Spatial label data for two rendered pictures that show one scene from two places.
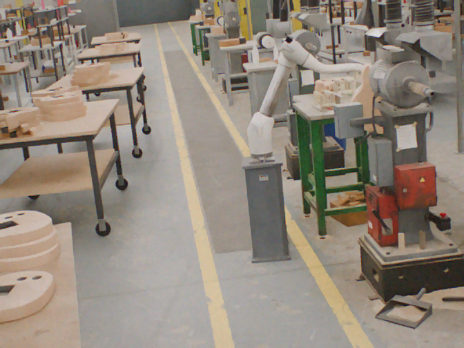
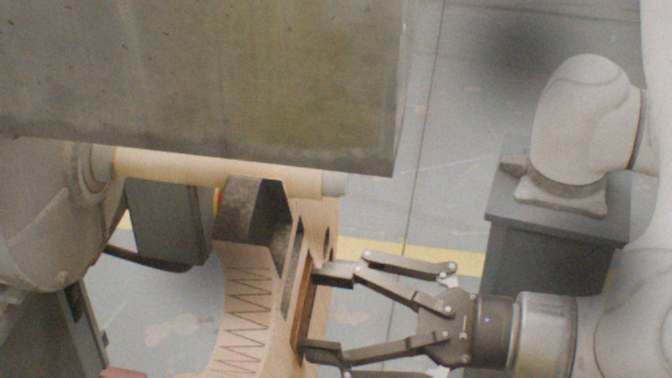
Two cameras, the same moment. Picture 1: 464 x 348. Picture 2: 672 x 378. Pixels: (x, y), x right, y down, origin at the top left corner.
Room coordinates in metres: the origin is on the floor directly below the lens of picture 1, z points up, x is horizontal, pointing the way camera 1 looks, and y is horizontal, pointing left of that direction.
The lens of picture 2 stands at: (4.94, -1.47, 1.65)
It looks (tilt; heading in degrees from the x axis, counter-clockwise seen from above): 39 degrees down; 105
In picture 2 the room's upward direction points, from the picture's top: straight up
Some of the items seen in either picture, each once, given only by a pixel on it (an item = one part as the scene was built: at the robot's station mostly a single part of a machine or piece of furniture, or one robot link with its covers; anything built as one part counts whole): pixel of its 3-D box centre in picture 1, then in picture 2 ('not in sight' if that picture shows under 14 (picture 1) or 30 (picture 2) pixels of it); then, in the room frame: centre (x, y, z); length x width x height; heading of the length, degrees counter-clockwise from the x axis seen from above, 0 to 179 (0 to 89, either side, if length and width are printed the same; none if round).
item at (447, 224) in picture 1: (437, 218); not in sight; (4.18, -1.16, 0.46); 0.25 x 0.07 x 0.08; 5
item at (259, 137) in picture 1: (259, 135); (584, 114); (5.08, -0.22, 0.87); 0.18 x 0.16 x 0.22; 0
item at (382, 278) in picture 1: (409, 264); not in sight; (4.34, -1.03, 0.12); 0.61 x 0.51 x 0.25; 95
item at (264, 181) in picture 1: (266, 208); (533, 302); (5.07, -0.22, 0.35); 0.28 x 0.28 x 0.70; 87
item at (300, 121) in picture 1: (303, 163); not in sight; (5.85, -0.57, 0.45); 0.05 x 0.05 x 0.90; 5
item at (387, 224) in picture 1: (382, 221); not in sight; (4.18, -0.85, 0.47); 0.12 x 0.03 x 0.18; 95
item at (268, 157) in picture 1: (262, 156); (555, 170); (5.05, -0.22, 0.73); 0.22 x 0.18 x 0.06; 177
